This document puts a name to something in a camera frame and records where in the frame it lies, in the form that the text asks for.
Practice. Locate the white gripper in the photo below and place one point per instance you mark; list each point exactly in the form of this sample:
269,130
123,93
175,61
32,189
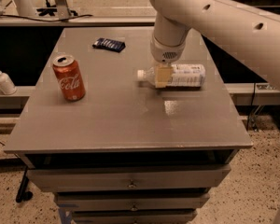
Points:
166,53

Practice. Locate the clear blue-label plastic bottle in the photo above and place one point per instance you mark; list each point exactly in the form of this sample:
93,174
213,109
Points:
184,76

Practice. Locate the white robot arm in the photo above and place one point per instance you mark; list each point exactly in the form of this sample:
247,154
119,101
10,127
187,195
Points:
250,35

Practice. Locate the white pump dispenser bottle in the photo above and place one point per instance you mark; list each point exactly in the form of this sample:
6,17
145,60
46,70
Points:
7,86

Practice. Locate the dark blue snack packet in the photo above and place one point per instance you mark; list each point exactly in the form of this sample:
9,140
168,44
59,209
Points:
109,44

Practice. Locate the grey drawer cabinet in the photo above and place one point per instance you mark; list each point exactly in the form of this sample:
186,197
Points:
122,122

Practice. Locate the red Coca-Cola can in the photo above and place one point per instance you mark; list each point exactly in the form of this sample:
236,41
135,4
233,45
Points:
67,72

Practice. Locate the top grey drawer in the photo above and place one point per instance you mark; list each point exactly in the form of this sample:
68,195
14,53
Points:
129,178

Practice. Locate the grey drawer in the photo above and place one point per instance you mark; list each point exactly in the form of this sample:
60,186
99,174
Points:
129,178
132,201
181,216

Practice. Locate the bottom grey drawer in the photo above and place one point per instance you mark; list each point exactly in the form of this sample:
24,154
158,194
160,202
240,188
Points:
181,216

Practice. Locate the middle grey drawer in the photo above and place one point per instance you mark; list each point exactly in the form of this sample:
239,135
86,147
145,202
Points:
132,201

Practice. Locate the black caster wheel leg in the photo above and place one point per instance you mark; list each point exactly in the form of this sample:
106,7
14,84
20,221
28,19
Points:
23,194

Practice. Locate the left grey metal post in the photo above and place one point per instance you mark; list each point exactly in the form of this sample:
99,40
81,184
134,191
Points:
63,9

